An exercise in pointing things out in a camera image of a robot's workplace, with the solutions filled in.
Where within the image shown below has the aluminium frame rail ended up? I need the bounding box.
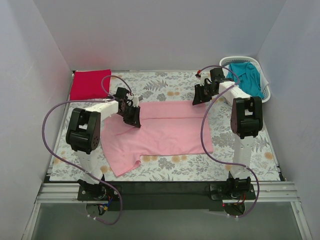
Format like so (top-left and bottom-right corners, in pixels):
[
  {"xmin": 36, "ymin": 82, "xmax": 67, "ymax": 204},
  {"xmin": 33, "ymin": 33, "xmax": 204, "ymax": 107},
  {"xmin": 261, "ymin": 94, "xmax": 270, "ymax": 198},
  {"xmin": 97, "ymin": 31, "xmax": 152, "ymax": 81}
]
[{"xmin": 23, "ymin": 181, "xmax": 312, "ymax": 240}]

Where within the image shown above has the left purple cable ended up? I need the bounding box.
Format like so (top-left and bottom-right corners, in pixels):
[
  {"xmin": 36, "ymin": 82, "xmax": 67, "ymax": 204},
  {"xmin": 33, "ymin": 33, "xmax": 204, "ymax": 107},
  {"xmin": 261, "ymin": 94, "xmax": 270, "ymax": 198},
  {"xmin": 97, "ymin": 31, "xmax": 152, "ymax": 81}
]
[{"xmin": 41, "ymin": 74, "xmax": 133, "ymax": 225}]

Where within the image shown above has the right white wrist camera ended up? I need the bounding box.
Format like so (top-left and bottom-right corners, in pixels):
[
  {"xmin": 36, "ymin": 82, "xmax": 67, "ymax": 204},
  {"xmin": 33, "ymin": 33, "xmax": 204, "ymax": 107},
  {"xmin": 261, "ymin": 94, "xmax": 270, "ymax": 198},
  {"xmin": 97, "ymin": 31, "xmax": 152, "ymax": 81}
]
[{"xmin": 195, "ymin": 70, "xmax": 210, "ymax": 86}]

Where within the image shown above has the teal t shirt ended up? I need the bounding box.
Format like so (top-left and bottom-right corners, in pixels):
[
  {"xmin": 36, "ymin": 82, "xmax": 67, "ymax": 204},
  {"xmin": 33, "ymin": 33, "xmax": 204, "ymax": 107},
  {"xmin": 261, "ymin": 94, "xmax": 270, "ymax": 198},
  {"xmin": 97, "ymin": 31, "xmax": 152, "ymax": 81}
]
[{"xmin": 228, "ymin": 62, "xmax": 264, "ymax": 99}]

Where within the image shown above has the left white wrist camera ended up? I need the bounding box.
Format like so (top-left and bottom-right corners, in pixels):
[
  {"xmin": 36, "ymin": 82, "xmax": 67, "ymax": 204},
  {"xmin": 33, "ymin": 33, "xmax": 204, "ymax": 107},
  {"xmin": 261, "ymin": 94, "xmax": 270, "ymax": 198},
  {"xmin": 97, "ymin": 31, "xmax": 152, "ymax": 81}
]
[{"xmin": 129, "ymin": 95, "xmax": 143, "ymax": 108}]

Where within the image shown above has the pink t shirt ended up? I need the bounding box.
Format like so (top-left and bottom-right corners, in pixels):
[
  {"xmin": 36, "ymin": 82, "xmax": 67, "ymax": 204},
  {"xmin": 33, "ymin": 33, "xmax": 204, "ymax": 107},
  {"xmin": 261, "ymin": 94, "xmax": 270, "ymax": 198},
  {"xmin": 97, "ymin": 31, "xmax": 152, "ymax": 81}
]
[{"xmin": 100, "ymin": 100, "xmax": 214, "ymax": 177}]

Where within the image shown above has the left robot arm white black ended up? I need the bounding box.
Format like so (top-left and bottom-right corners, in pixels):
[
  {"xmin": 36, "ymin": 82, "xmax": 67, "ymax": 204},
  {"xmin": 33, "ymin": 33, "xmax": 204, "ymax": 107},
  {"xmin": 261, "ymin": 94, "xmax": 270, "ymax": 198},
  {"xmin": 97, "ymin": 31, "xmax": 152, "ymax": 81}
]
[{"xmin": 65, "ymin": 87, "xmax": 143, "ymax": 200}]

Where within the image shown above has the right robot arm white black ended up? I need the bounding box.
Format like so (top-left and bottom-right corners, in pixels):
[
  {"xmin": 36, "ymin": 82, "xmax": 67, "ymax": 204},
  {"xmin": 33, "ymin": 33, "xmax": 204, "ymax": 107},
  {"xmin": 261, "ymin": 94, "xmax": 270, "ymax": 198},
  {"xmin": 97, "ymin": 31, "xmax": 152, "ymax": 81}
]
[{"xmin": 192, "ymin": 65, "xmax": 263, "ymax": 200}]

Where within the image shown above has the folded red t shirt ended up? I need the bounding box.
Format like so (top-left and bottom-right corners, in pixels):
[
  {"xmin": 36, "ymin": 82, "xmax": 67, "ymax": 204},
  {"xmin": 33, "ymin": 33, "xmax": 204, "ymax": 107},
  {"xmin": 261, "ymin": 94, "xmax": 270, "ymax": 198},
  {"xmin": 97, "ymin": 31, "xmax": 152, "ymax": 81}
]
[{"xmin": 69, "ymin": 69, "xmax": 112, "ymax": 100}]

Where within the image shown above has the white laundry basket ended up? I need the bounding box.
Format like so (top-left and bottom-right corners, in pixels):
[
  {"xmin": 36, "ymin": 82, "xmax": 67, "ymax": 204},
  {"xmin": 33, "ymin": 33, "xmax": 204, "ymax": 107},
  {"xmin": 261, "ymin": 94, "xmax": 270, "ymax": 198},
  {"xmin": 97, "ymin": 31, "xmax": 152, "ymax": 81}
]
[{"xmin": 219, "ymin": 56, "xmax": 271, "ymax": 103}]

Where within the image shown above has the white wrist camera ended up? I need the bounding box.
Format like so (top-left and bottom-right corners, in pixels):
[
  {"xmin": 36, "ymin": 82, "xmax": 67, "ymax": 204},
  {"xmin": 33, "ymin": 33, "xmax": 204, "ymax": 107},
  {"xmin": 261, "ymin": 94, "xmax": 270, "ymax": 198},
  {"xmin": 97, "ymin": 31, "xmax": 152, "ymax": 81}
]
[
  {"xmin": 129, "ymin": 95, "xmax": 143, "ymax": 108},
  {"xmin": 195, "ymin": 70, "xmax": 210, "ymax": 86}
]

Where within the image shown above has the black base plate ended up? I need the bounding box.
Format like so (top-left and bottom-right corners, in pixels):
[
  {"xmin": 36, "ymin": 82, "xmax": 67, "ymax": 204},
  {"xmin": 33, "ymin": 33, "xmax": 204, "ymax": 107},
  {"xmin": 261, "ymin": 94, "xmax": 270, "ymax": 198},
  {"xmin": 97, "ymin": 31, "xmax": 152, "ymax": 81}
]
[{"xmin": 77, "ymin": 180, "xmax": 256, "ymax": 211}]

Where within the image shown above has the floral table mat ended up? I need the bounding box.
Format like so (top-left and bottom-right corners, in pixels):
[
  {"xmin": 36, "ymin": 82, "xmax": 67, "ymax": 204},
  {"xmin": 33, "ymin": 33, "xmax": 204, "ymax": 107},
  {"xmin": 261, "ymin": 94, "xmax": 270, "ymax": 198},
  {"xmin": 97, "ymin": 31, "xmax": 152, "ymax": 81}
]
[{"xmin": 48, "ymin": 72, "xmax": 281, "ymax": 182}]

